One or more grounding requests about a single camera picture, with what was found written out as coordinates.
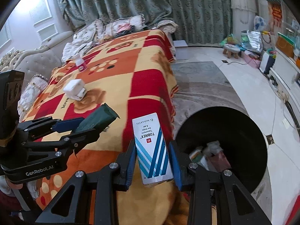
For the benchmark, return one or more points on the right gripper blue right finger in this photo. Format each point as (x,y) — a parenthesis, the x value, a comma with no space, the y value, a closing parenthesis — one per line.
(179,162)

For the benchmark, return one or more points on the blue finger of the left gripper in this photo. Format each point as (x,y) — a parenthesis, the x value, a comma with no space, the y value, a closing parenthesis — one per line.
(78,141)
(67,125)

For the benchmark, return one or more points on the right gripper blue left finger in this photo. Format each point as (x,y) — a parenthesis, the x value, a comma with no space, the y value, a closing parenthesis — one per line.
(126,162)

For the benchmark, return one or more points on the white blue tobrex box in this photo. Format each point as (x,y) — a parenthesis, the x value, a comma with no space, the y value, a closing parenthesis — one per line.
(151,149)

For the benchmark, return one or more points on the dark green box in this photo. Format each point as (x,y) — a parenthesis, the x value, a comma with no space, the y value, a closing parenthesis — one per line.
(100,119)

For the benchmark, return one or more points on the black round trash bin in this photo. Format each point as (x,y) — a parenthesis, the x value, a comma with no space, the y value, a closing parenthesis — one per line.
(240,138)

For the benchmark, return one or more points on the left white gloved hand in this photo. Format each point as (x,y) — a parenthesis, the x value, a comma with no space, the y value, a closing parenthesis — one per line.
(33,187)

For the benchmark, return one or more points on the white folded tissue roll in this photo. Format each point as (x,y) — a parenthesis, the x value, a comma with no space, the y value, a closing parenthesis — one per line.
(75,89)

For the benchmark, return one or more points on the white pill bottle red label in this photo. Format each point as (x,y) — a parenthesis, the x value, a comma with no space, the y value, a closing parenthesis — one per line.
(80,63)

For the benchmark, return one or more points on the white tufted headboard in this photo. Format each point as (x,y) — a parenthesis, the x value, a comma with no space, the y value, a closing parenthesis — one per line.
(40,61)

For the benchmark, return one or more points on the red orange patterned blanket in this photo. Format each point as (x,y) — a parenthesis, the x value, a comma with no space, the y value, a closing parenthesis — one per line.
(131,74)

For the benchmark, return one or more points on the grey oval floor rug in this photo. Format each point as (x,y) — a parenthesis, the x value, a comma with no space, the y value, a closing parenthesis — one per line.
(202,85)

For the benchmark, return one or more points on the beige embroidered pillow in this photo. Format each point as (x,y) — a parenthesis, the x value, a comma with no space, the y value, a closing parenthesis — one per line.
(135,24)

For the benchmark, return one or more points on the small round wooden stool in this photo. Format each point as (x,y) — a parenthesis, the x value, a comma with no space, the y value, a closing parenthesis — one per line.
(231,50)

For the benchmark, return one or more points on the white tv cabinet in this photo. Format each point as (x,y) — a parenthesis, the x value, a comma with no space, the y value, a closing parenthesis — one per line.
(286,75)

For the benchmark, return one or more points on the silver foil bag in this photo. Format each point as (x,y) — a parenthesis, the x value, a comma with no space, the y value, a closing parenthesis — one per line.
(251,41)

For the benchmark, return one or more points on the green patterned curtain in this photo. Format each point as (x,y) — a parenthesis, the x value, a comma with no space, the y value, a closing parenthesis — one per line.
(199,21)

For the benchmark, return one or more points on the brown paper shopping bag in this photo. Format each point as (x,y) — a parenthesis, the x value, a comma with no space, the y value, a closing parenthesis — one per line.
(285,47)

